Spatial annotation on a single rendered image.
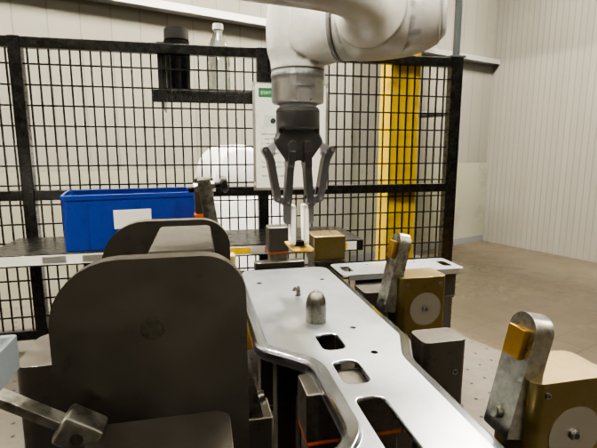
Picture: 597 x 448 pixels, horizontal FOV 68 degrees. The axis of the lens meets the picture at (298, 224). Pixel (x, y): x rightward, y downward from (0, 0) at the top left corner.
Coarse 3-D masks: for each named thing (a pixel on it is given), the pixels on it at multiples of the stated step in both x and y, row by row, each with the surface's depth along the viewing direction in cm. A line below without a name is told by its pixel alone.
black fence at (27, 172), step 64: (64, 64) 116; (256, 64) 127; (384, 64) 135; (448, 64) 138; (192, 128) 126; (448, 128) 142; (0, 192) 117; (64, 192) 120; (256, 192) 131; (384, 192) 140; (448, 192) 145; (256, 256) 136; (448, 256) 149
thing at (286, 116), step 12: (288, 108) 72; (300, 108) 72; (312, 108) 73; (276, 120) 75; (288, 120) 73; (300, 120) 72; (312, 120) 73; (276, 132) 75; (288, 132) 75; (300, 132) 75; (312, 132) 76; (276, 144) 75; (288, 144) 75; (300, 144) 76; (312, 144) 76; (300, 156) 76; (312, 156) 77
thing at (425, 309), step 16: (416, 272) 80; (432, 272) 80; (400, 288) 76; (416, 288) 77; (432, 288) 77; (400, 304) 77; (416, 304) 77; (432, 304) 78; (400, 320) 77; (416, 320) 78; (432, 320) 78
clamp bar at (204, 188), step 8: (224, 176) 74; (200, 184) 72; (208, 184) 73; (216, 184) 74; (224, 184) 74; (192, 192) 74; (200, 192) 73; (208, 192) 73; (224, 192) 75; (208, 200) 73; (208, 208) 73; (208, 216) 73; (216, 216) 74
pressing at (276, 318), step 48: (288, 288) 85; (336, 288) 85; (288, 336) 63; (336, 336) 64; (384, 336) 63; (336, 384) 50; (384, 384) 50; (432, 384) 51; (432, 432) 42; (480, 432) 42
